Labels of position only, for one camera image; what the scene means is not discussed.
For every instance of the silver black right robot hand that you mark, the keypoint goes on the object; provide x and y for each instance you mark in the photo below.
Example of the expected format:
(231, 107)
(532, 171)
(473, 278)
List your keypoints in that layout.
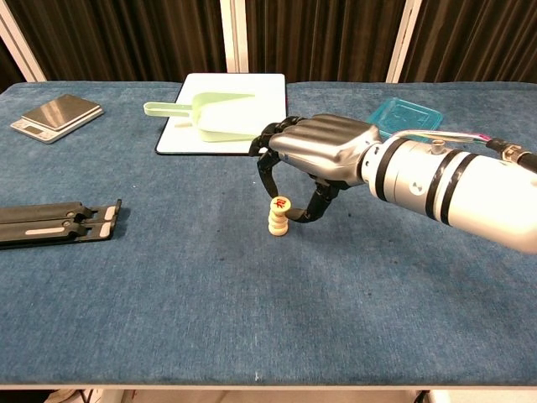
(323, 142)

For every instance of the small wooden piece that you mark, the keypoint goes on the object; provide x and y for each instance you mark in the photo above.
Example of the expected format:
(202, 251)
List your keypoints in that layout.
(278, 216)
(278, 223)
(278, 231)
(280, 204)

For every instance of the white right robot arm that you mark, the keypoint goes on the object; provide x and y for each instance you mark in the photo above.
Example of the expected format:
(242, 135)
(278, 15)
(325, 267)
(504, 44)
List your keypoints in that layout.
(461, 189)

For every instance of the teal transparent container lid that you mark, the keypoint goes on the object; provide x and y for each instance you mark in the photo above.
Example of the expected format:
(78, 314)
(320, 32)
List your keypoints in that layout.
(403, 113)

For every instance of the white cutting board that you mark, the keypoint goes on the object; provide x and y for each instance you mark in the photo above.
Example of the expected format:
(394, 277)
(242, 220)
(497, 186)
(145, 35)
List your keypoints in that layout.
(235, 86)

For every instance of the black pleated curtain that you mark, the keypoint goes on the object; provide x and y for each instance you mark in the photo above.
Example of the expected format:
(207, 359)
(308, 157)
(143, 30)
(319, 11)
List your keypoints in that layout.
(470, 42)
(6, 71)
(319, 38)
(126, 38)

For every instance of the mint green plastic dustpan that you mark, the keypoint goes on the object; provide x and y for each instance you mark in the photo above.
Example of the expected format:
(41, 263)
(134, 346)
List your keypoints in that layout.
(218, 117)

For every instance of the blue table cloth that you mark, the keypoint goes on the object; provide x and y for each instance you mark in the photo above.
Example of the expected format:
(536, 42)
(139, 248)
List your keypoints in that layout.
(210, 294)

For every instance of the silver digital kitchen scale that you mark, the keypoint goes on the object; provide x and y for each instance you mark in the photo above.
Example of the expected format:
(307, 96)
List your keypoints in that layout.
(58, 111)

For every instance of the black folding laptop stand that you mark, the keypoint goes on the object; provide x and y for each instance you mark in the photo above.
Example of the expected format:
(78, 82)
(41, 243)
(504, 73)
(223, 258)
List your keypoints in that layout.
(42, 226)

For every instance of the aluminium frame post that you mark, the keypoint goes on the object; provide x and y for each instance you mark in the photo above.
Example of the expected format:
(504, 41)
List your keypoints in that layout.
(403, 42)
(21, 46)
(235, 33)

